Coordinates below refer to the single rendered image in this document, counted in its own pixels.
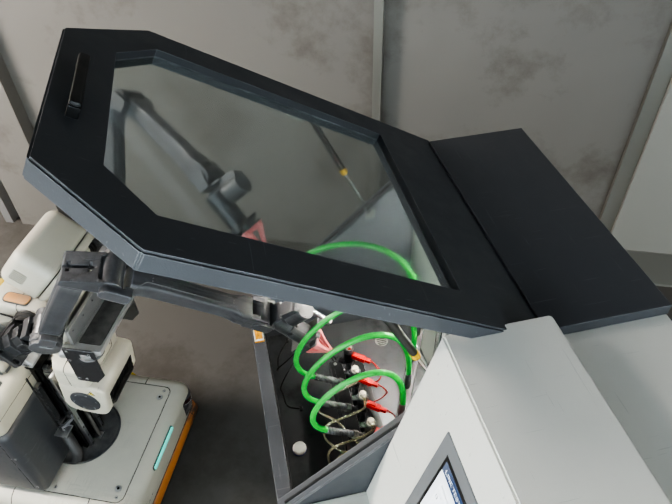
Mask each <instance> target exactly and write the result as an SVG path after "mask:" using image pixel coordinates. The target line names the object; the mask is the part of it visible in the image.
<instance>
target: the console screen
mask: <svg viewBox="0 0 672 504"><path fill-rule="evenodd" d="M405 504H478V502H477V500H476V497H475V495H474V492H473V490H472V487H471V485H470V482H469V480H468V477H467V475H466V472H465V470H464V467H463V465H462V462H461V460H460V457H459V455H458V452H457V450H456V447H455V445H454V442H453V440H452V437H451V435H450V432H447V434H446V436H445V437H444V439H443V441H442V442H441V444H440V446H439V447H438V449H437V451H436V452H435V454H434V456H433V457H432V459H431V461H430V462H429V464H428V466H427V467H426V469H425V471H424V472H423V474H422V476H421V477H420V479H419V481H418V482H417V484H416V486H415V487H414V489H413V491H412V492H411V494H410V496H409V497H408V499H407V501H406V502H405Z"/></svg>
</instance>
